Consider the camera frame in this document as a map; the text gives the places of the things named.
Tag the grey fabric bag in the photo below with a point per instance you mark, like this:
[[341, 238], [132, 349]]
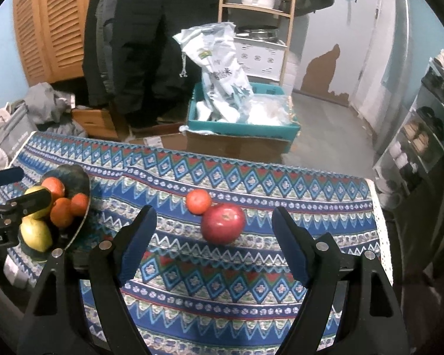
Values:
[[18, 133]]

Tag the orange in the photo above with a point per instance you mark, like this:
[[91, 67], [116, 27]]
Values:
[[61, 212], [198, 201], [53, 188], [79, 205]]

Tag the wooden louvered cabinet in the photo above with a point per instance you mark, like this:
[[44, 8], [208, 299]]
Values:
[[59, 26]]

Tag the bright red apple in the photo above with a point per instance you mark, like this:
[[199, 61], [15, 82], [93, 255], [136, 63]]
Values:
[[224, 223]]

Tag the blue patterned blanket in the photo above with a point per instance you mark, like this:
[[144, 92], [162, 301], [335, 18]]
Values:
[[207, 266]]

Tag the metal pot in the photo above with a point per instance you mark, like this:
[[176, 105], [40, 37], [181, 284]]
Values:
[[257, 31]]

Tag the brown cardboard box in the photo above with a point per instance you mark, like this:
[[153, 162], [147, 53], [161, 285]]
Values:
[[236, 148]]

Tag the teal box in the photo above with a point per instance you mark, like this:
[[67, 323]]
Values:
[[244, 130]]

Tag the large yellow apple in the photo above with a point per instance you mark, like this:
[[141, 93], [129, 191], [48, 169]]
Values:
[[35, 235]]

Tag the white patterned box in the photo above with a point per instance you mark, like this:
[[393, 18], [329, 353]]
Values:
[[259, 59]]

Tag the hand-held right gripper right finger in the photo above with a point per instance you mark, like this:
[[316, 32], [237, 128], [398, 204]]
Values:
[[292, 247]]

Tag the black hanging coat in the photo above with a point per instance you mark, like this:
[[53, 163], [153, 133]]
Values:
[[148, 44]]

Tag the flat labelled cardboard box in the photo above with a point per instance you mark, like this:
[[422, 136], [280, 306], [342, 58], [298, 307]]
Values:
[[159, 142]]

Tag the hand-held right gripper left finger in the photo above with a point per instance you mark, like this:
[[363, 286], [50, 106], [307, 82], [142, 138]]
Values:
[[137, 244]]

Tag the dark green glass plate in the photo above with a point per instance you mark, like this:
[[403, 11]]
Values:
[[76, 177]]

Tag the wooden shelf rack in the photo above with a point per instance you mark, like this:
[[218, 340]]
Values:
[[251, 8]]

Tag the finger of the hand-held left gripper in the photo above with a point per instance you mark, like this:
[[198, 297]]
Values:
[[7, 175], [37, 198]]

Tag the grey clothing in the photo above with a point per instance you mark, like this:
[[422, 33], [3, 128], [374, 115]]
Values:
[[44, 101]]

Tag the shoe rack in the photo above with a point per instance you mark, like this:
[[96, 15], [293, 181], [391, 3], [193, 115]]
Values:
[[425, 125]]

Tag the small yellow apple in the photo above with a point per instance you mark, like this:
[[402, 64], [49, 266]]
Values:
[[42, 212]]

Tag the clear plastic bag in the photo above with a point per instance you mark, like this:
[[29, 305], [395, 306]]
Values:
[[270, 111]]

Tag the white printed plastic bag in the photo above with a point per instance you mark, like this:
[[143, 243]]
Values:
[[218, 63]]

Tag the dark olive bag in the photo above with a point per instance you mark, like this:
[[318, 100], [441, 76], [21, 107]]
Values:
[[314, 0]]

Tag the grey hanging coat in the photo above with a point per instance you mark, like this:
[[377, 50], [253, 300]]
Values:
[[103, 44]]

